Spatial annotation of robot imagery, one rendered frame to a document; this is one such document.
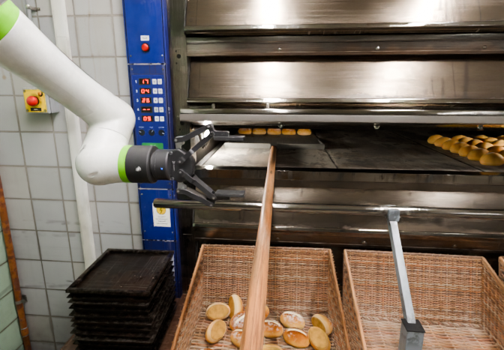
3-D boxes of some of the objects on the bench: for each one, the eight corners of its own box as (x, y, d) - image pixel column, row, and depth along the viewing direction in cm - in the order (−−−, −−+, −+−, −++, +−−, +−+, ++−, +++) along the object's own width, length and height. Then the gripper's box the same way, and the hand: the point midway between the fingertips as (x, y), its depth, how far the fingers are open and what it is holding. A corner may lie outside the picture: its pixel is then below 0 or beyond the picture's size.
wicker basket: (202, 297, 148) (200, 242, 141) (328, 303, 144) (332, 246, 137) (168, 398, 100) (162, 321, 94) (354, 411, 96) (361, 331, 90)
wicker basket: (337, 304, 143) (341, 246, 137) (473, 314, 137) (484, 254, 131) (361, 411, 96) (368, 331, 90) (570, 433, 90) (594, 349, 84)
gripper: (159, 111, 80) (246, 112, 78) (165, 207, 85) (246, 210, 83) (146, 114, 72) (242, 115, 70) (154, 218, 78) (243, 222, 76)
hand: (239, 166), depth 77 cm, fingers open, 13 cm apart
